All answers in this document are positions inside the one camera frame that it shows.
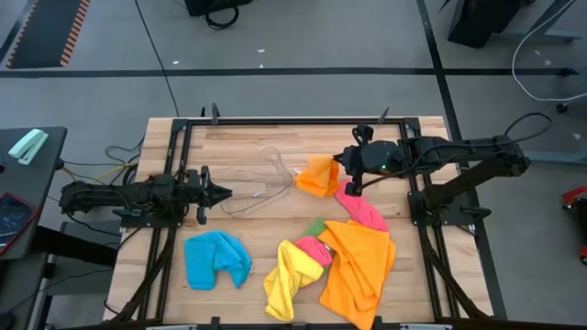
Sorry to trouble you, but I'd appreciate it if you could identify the black metal table frame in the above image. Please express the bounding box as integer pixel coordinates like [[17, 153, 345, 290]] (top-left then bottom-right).
[[109, 116, 508, 330]]

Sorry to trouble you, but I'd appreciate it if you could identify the white floor cable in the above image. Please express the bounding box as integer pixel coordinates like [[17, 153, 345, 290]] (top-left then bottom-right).
[[512, 0, 587, 103]]

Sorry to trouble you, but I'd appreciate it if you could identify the black orange-striped floor mat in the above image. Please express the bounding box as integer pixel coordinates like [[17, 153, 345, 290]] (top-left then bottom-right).
[[6, 0, 92, 70]]

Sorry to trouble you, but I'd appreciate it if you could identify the yellow microfiber towel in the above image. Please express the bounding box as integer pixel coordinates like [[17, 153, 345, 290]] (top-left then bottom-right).
[[262, 238, 326, 322]]

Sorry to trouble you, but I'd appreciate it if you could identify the green microfiber towel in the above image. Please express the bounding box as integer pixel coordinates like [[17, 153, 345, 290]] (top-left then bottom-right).
[[302, 217, 327, 238]]

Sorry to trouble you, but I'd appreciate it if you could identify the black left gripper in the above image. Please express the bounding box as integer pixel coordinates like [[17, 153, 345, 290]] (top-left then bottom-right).
[[183, 165, 234, 226]]

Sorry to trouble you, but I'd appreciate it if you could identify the mint green stapler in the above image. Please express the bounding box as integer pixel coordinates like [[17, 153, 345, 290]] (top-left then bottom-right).
[[7, 128, 50, 166]]

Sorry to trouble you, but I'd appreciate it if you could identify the black floor cable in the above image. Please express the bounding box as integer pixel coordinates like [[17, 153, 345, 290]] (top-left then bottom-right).
[[134, 0, 181, 118]]

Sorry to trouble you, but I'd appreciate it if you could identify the black floor cabinet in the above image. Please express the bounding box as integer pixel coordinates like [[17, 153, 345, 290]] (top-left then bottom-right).
[[447, 0, 524, 50]]

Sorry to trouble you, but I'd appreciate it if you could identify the black equipment with cable loop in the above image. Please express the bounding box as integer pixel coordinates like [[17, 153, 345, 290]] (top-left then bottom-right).
[[183, 0, 254, 31]]

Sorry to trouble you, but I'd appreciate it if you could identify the smartphone with red case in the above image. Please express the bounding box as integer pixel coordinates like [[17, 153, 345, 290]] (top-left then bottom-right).
[[0, 192, 40, 257]]

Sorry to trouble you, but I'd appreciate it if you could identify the clear plastic container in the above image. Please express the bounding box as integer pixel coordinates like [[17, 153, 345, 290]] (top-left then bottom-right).
[[219, 146, 294, 216]]

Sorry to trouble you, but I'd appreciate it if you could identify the long pink microfiber towel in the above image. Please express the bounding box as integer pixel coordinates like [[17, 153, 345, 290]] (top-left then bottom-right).
[[333, 181, 390, 233]]

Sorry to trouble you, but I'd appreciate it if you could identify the yellow cable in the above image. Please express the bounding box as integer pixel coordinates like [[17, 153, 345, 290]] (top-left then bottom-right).
[[61, 160, 138, 184]]

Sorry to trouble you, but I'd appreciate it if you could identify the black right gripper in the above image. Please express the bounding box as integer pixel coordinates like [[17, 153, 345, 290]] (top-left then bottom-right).
[[331, 123, 393, 197]]

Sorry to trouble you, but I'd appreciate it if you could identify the black table cable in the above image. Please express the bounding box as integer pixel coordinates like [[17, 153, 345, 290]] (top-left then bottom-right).
[[105, 137, 144, 184]]

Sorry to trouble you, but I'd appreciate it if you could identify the grey metal table foot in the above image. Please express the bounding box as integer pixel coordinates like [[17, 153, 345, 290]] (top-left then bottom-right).
[[522, 149, 587, 166]]

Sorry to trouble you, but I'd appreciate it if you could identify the red wheeled cart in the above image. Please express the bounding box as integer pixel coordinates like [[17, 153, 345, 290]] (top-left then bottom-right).
[[561, 185, 587, 266]]

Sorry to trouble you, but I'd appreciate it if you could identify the bunched pink microfiber towel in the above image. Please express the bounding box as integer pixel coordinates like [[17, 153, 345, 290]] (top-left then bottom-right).
[[294, 236, 334, 269]]

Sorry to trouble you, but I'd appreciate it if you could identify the black side table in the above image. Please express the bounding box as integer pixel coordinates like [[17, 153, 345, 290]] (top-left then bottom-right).
[[0, 126, 69, 262]]

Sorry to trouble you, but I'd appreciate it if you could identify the small orange microfiber towel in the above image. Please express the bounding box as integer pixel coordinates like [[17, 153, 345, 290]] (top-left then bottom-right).
[[293, 154, 341, 199]]

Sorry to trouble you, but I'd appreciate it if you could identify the blue microfiber towel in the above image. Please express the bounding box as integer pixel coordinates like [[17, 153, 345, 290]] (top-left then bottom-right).
[[183, 230, 253, 292]]

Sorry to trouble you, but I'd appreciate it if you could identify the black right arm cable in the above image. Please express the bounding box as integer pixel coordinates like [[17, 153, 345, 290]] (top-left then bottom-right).
[[504, 112, 554, 144]]

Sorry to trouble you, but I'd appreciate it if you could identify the large orange microfiber towel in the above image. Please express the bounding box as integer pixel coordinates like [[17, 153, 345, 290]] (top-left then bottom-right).
[[317, 219, 397, 330]]

